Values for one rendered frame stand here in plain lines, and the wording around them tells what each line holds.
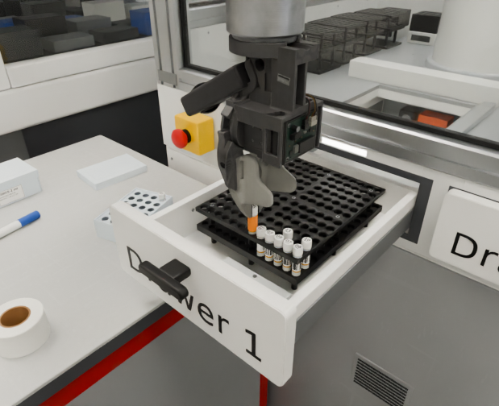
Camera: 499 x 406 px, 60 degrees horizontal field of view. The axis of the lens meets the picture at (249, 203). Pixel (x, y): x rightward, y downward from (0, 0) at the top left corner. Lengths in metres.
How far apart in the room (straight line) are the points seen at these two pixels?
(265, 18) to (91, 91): 0.95
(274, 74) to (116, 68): 0.95
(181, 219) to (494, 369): 0.53
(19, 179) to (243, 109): 0.63
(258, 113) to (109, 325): 0.38
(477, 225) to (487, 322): 0.17
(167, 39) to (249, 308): 0.63
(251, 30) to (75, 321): 0.46
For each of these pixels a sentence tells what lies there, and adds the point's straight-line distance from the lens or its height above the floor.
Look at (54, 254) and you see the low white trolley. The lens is 0.81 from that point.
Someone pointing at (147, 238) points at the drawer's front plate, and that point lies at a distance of 0.54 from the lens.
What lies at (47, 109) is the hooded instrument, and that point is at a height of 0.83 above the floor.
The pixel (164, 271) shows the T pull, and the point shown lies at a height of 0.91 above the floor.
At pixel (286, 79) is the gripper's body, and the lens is 0.42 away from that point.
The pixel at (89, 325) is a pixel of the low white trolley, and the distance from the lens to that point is 0.67.
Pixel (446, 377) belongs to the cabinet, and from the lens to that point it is 0.86.
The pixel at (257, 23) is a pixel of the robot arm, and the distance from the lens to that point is 0.41.
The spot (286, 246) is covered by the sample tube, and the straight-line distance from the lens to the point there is 0.52.
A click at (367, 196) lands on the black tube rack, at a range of 0.65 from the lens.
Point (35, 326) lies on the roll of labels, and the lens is 0.64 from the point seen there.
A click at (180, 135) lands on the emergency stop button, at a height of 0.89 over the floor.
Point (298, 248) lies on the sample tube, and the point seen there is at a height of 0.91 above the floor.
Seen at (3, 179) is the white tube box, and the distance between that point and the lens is 0.98.
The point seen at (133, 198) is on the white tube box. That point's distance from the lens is 0.86.
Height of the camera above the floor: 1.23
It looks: 32 degrees down
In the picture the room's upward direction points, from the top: straight up
